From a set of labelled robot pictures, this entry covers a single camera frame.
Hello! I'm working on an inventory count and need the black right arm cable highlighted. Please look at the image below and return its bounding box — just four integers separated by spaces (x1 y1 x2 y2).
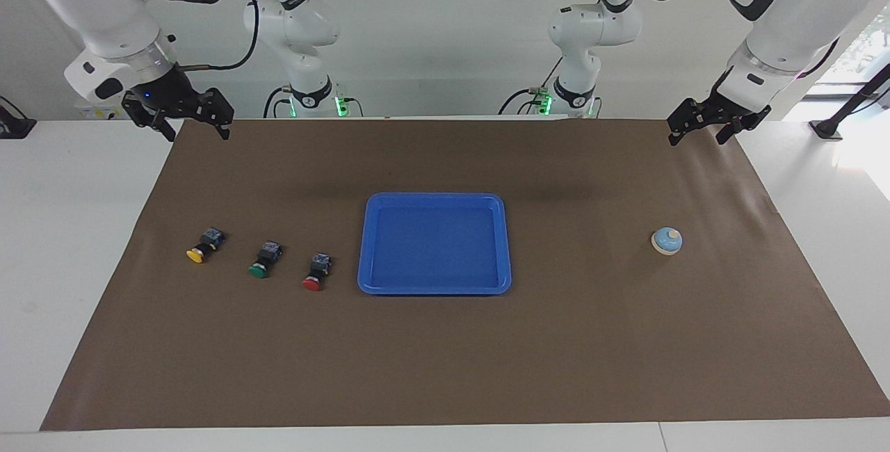
179 0 260 72

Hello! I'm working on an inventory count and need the yellow push button switch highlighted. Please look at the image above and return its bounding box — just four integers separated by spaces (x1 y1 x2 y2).
186 227 225 264

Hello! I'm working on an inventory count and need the bright window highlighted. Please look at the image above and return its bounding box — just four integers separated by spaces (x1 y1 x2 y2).
807 7 890 102

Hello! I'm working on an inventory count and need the light blue desk bell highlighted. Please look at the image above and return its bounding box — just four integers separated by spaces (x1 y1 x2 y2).
651 227 683 257

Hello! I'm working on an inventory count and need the black right base cable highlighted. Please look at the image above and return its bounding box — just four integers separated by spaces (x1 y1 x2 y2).
263 86 293 119

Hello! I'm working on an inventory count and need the blue plastic tray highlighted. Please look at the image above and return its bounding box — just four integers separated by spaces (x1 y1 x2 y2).
357 192 513 296

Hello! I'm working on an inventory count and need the black camera stand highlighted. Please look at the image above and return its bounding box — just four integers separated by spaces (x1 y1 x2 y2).
810 63 890 141

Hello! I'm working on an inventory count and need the white power strip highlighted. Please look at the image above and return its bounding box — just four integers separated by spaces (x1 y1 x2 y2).
75 103 127 120

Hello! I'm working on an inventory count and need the black left base cable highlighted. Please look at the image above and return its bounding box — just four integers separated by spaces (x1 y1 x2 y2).
499 56 563 116

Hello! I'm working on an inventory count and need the black table clamp mount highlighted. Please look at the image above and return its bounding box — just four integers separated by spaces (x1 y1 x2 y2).
0 96 37 140

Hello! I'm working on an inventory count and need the brown table mat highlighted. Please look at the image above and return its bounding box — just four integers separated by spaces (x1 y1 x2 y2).
40 118 890 432

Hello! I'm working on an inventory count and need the green push button switch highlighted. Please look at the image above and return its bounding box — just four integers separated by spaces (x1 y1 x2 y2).
248 240 283 279

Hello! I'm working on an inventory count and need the black base cable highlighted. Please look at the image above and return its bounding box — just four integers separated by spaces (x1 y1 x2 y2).
499 56 563 116
263 86 293 119

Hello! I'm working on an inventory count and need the red push button switch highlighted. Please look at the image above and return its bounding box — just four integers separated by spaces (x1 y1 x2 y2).
302 252 333 292

